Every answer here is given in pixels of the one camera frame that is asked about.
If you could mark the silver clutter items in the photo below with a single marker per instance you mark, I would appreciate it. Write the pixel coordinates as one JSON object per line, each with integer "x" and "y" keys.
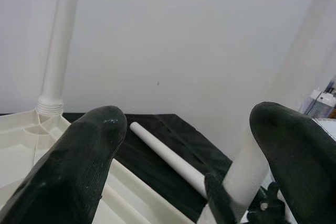
{"x": 317, "y": 102}

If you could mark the white plastic table top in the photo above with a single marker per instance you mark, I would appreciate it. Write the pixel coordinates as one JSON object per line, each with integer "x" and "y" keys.
{"x": 23, "y": 134}

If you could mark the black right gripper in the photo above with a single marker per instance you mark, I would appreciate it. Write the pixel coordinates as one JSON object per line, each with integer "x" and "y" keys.
{"x": 270, "y": 208}

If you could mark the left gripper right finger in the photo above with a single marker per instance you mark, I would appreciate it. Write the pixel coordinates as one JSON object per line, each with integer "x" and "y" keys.
{"x": 302, "y": 161}

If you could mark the black table cloth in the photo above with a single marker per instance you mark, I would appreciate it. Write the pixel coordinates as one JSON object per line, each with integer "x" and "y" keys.
{"x": 170, "y": 182}

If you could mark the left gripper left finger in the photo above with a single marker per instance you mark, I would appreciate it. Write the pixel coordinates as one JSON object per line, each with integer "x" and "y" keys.
{"x": 65, "y": 171}

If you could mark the white plastic table leg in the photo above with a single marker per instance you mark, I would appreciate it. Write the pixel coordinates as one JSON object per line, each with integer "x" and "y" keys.
{"x": 168, "y": 153}
{"x": 283, "y": 77}
{"x": 60, "y": 37}

